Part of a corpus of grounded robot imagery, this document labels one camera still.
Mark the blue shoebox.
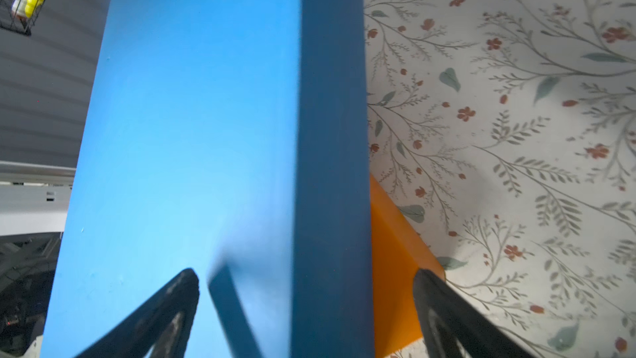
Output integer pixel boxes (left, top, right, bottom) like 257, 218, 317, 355
41, 0, 375, 357

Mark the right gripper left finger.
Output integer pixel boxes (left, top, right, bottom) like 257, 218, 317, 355
79, 268, 200, 357

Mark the orange shoebox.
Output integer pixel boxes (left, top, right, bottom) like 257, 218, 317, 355
369, 177, 446, 357

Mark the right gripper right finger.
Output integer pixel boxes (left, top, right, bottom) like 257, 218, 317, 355
413, 268, 530, 358

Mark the floral table mat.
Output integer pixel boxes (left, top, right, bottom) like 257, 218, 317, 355
364, 0, 635, 357

